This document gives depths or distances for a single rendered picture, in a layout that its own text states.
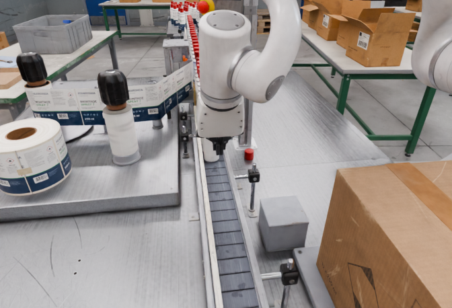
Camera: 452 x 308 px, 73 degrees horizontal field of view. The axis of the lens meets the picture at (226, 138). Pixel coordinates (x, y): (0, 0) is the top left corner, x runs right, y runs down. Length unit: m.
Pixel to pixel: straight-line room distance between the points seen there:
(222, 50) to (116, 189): 0.59
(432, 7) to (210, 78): 0.44
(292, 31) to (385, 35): 2.05
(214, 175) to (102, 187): 0.33
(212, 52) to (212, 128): 0.19
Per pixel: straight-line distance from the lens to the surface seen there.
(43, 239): 0.95
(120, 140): 1.00
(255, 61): 0.49
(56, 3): 9.50
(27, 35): 2.96
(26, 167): 0.99
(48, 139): 0.98
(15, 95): 2.09
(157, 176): 0.97
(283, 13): 0.48
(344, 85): 2.49
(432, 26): 0.75
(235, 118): 0.63
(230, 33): 0.49
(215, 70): 0.52
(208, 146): 0.97
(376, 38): 2.49
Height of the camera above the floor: 1.45
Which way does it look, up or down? 30 degrees down
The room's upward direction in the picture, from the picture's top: straight up
